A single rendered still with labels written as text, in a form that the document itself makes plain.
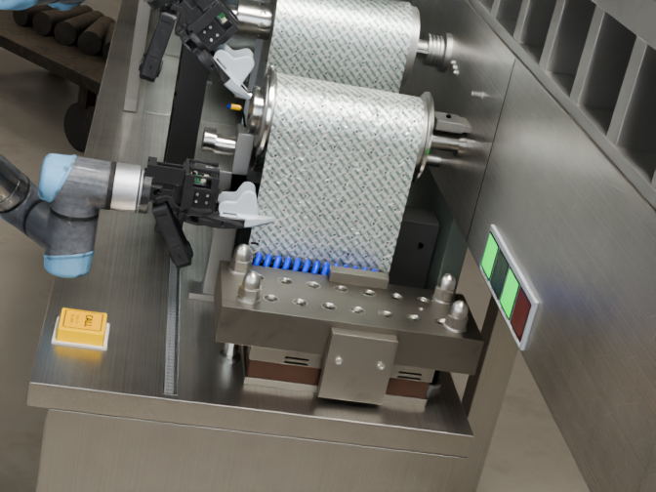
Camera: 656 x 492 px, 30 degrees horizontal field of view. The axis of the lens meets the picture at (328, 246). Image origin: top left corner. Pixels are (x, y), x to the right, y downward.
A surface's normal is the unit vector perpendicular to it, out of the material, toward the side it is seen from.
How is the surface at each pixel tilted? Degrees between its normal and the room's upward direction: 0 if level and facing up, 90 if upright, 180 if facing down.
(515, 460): 0
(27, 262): 0
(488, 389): 90
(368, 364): 90
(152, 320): 0
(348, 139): 90
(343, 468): 90
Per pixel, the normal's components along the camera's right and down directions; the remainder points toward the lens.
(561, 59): 0.10, 0.41
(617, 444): -0.98, -0.14
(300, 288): 0.20, -0.90
